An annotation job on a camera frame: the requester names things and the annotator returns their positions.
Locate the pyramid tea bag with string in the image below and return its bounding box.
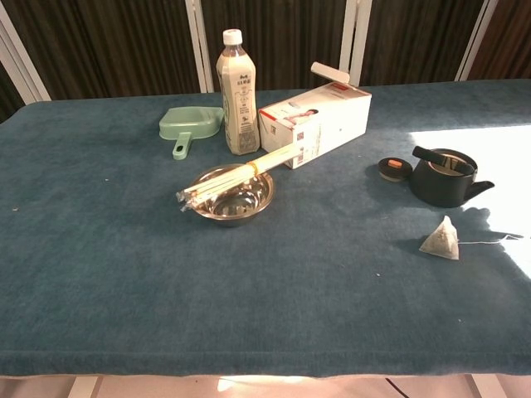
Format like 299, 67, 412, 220
418, 215, 526, 261

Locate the beige drink bottle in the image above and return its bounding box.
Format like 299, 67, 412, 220
215, 28, 261, 157

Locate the black teapot lid orange knob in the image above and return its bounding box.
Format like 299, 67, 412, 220
378, 157, 413, 184

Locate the black teapot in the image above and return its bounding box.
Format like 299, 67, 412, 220
408, 145, 496, 208

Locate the stainless steel bowl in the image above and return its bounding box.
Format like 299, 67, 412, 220
188, 164, 276, 228

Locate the wrapped bundle of wooden chopsticks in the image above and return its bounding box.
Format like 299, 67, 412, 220
175, 144, 296, 215

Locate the blue felt tablecloth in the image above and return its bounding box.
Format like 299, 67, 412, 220
0, 80, 531, 381

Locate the green plastic dustpan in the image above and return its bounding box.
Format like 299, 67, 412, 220
158, 106, 226, 161

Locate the white cardboard carton box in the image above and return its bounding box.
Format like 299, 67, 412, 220
257, 61, 373, 170

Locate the dark pleated curtain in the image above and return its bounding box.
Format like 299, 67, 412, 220
0, 0, 531, 124

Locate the white metal frame post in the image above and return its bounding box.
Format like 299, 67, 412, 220
184, 0, 215, 94
0, 16, 52, 104
454, 0, 499, 82
339, 0, 371, 87

